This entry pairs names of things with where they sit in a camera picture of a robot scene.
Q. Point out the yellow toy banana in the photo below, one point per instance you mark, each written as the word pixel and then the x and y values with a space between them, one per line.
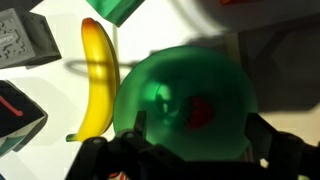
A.
pixel 98 76

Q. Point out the shallow wooden tray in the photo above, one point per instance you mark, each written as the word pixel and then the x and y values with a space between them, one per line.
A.
pixel 293 66

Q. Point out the green plastic bowl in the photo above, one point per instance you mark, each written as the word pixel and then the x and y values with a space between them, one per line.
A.
pixel 216 73

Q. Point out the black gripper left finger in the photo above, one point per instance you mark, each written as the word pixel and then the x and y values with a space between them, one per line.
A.
pixel 140 121

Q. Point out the green block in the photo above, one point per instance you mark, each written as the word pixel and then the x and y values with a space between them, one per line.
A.
pixel 115 8

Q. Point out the grey patterned cube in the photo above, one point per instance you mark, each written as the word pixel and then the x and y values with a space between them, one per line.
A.
pixel 20 40

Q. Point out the orange block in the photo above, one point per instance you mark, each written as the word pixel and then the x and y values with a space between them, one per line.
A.
pixel 233 1

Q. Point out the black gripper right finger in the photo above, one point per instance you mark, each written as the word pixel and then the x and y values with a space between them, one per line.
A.
pixel 261 135

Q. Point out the black white bird cube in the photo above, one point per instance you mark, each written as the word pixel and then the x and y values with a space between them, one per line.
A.
pixel 16 113

